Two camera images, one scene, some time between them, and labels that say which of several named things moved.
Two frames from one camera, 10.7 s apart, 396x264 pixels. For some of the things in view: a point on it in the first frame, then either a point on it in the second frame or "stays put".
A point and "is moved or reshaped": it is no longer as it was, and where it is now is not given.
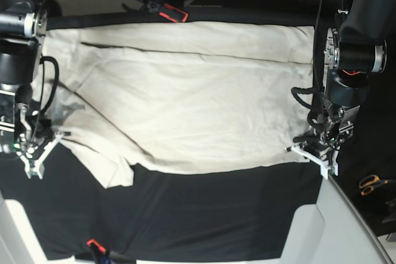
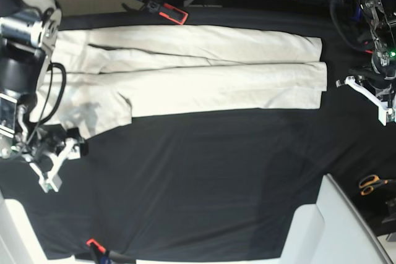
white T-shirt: x=177 y=96 is moved or reshaped
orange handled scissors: x=368 y=183 stays put
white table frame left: x=19 y=243 stays put
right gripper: x=330 y=127 → x=381 y=86
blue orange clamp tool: x=164 y=10 stays put
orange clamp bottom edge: x=91 y=241 stays put
